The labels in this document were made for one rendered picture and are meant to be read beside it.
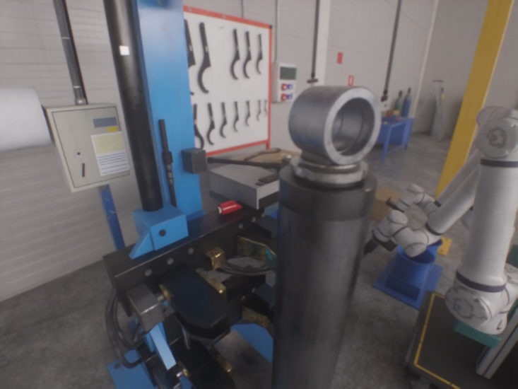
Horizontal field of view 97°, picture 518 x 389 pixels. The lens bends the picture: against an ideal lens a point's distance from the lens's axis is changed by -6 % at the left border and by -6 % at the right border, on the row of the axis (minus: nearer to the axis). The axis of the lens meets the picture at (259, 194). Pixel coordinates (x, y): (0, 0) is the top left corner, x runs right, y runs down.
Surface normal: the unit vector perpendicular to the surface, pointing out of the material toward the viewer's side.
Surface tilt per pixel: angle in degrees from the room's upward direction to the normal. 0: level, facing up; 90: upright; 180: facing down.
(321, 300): 90
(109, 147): 90
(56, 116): 90
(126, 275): 90
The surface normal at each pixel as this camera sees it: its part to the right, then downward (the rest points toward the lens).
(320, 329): 0.04, 0.41
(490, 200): -0.83, 0.20
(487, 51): -0.70, 0.29
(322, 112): -0.82, -0.23
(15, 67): 0.71, 0.29
